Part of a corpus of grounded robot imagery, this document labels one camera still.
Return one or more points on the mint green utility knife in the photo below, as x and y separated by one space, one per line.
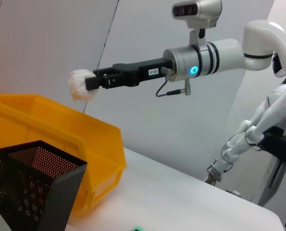
137 229

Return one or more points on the black mesh pen holder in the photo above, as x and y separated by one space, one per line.
32 187

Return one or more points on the black lift carriage bracket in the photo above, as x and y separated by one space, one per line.
277 144

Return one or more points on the white paper ball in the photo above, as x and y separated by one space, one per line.
79 84

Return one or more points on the grey robot lift column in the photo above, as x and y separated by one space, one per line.
277 178

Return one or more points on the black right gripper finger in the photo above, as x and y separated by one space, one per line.
107 70
93 83

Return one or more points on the yellow plastic bin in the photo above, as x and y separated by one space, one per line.
61 125

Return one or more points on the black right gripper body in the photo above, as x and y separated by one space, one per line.
147 71

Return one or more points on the white and silver left arm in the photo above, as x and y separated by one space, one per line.
253 130

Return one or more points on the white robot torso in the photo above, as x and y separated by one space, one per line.
285 98

